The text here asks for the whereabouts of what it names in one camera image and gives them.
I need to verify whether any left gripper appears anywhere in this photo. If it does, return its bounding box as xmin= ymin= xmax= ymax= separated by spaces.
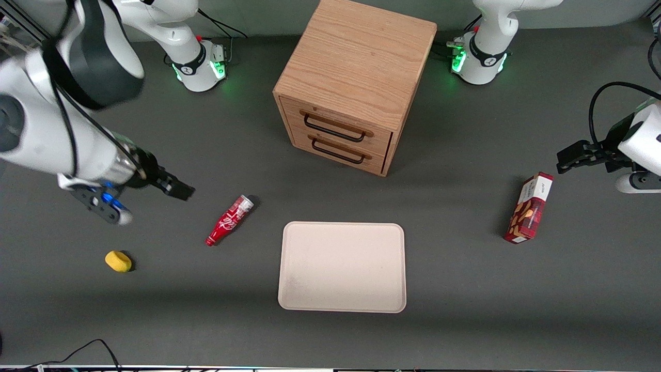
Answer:
xmin=556 ymin=140 xmax=634 ymax=174

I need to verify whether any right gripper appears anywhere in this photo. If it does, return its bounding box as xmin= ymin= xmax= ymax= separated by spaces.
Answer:
xmin=129 ymin=149 xmax=196 ymax=202

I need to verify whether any red coke bottle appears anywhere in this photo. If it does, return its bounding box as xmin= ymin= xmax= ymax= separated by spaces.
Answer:
xmin=205 ymin=195 xmax=255 ymax=247

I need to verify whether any beige rectangular tray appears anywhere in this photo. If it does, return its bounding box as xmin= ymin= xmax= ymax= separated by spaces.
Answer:
xmin=278 ymin=222 xmax=407 ymax=314

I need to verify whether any red snack box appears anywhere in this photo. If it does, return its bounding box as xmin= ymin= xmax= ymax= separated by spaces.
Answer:
xmin=504 ymin=172 xmax=554 ymax=244

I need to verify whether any yellow sponge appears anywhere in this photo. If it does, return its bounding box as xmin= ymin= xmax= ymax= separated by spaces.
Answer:
xmin=105 ymin=251 xmax=133 ymax=273

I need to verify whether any wooden drawer front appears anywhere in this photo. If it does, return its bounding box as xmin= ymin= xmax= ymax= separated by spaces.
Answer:
xmin=279 ymin=96 xmax=394 ymax=156
xmin=289 ymin=127 xmax=389 ymax=175

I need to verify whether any wooden drawer cabinet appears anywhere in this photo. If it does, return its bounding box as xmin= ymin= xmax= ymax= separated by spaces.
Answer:
xmin=273 ymin=0 xmax=438 ymax=178

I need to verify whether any metal equipment stand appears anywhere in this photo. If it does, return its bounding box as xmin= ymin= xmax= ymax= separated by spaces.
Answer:
xmin=0 ymin=10 xmax=50 ymax=51

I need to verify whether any black looped cable left arm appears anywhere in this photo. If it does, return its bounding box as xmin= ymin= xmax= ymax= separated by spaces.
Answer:
xmin=590 ymin=82 xmax=661 ymax=150

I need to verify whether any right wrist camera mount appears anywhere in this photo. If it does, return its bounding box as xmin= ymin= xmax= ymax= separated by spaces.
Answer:
xmin=58 ymin=173 xmax=133 ymax=226

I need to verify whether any black curved cable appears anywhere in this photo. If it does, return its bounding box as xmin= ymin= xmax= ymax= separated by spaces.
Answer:
xmin=648 ymin=36 xmax=661 ymax=81

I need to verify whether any black drawer handle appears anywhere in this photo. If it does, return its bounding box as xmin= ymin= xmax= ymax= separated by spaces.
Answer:
xmin=303 ymin=114 xmax=367 ymax=143
xmin=311 ymin=138 xmax=366 ymax=165

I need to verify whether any black cable left arm base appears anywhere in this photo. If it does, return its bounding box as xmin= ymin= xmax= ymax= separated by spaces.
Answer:
xmin=433 ymin=14 xmax=483 ymax=58

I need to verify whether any black cable arm base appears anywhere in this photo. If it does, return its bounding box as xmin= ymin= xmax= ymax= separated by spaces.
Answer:
xmin=198 ymin=8 xmax=248 ymax=39
xmin=433 ymin=14 xmax=483 ymax=58

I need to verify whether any black cable right arm base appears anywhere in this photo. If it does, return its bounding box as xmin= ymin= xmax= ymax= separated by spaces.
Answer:
xmin=198 ymin=8 xmax=248 ymax=39

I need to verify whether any thin black table cable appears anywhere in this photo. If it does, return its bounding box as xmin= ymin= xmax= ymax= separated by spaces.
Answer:
xmin=0 ymin=338 xmax=122 ymax=372

